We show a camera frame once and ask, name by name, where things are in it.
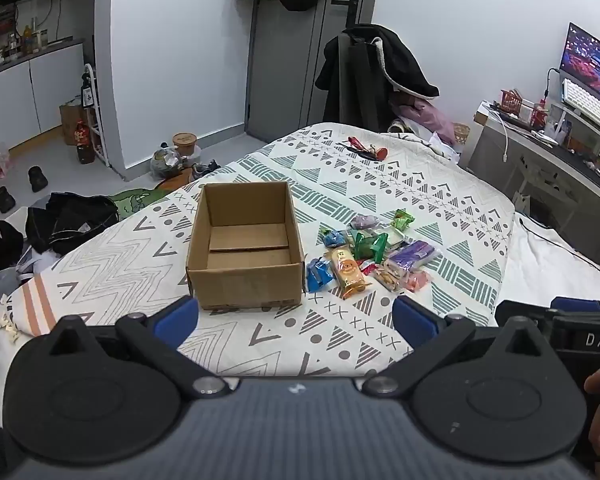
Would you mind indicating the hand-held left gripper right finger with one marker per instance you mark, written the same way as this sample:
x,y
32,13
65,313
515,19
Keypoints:
x,y
414,321

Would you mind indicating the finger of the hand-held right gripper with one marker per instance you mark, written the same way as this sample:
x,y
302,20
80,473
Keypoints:
x,y
575,303

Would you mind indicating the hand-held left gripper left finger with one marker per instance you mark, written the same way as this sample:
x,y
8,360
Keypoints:
x,y
176,319

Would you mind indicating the pink sausage packet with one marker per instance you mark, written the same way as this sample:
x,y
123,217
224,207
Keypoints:
x,y
416,281

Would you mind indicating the clear biscuit packet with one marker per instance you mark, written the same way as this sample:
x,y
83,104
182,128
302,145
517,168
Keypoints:
x,y
386,278

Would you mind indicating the purple bread packet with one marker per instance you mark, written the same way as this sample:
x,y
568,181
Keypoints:
x,y
412,255

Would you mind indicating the brown cardboard box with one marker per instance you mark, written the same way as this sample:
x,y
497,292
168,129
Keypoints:
x,y
245,284

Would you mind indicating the orange bread packet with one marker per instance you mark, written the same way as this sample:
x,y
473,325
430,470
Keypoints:
x,y
347,272

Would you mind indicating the clear rice cracker packet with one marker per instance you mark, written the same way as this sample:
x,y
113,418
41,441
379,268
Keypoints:
x,y
395,236

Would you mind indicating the dark green snack packet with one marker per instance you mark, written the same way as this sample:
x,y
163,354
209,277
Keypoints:
x,y
361,245

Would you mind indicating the green candy packet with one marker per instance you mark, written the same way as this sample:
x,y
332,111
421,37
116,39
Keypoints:
x,y
402,219

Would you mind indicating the blue snack packet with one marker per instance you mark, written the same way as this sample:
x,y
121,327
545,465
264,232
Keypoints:
x,y
335,236
318,275

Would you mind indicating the white bed sheet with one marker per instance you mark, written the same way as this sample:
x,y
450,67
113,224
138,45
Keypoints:
x,y
545,270

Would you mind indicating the red snack packet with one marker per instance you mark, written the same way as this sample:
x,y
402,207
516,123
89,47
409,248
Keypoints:
x,y
366,265

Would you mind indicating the purple round snack packet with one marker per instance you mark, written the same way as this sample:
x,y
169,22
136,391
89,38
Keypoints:
x,y
365,221

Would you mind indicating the green floor mat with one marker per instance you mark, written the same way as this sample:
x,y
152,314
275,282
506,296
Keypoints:
x,y
132,201

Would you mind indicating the black bag on floor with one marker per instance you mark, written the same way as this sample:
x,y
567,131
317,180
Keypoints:
x,y
70,220

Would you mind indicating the clear plastic trash bag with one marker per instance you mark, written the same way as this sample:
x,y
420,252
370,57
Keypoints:
x,y
166,161

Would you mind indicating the grey desk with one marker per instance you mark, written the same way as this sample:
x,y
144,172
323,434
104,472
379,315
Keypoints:
x,y
500,160

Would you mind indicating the brown paper noodle tub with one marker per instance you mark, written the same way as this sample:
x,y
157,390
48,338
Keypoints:
x,y
184,144

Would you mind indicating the red and black tools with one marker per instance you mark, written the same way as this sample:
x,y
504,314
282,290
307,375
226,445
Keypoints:
x,y
365,147

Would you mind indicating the wicker basket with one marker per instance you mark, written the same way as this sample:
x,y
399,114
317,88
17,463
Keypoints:
x,y
461,132

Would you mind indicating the brown bottle with red label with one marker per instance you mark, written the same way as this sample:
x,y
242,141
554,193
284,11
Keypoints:
x,y
83,145

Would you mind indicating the black shoe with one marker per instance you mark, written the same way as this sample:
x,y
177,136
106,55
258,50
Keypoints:
x,y
4,200
37,178

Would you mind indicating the white keyboard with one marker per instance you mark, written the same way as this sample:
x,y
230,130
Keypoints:
x,y
587,102

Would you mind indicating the pink garment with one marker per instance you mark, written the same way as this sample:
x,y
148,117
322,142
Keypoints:
x,y
430,115

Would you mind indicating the white narrow rack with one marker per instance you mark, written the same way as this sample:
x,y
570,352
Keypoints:
x,y
100,125

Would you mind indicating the red basket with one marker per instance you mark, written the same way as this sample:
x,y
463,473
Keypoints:
x,y
515,102

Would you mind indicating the brown floor carton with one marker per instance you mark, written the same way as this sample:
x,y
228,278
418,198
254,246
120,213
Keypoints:
x,y
69,122

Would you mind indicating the dark glass bottle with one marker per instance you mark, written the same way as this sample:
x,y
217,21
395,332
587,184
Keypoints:
x,y
86,92

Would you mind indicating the computer monitor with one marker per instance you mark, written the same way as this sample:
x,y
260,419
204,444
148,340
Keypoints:
x,y
590,57

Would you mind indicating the black coat with fleece lining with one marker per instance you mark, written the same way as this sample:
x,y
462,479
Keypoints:
x,y
402,60

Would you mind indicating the white cabinet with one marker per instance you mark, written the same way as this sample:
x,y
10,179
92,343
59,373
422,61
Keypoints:
x,y
35,90

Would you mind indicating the grey door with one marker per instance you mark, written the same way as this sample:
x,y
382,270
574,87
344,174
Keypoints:
x,y
290,70

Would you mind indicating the row of kitchen bottles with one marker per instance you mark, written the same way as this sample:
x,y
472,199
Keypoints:
x,y
15,45

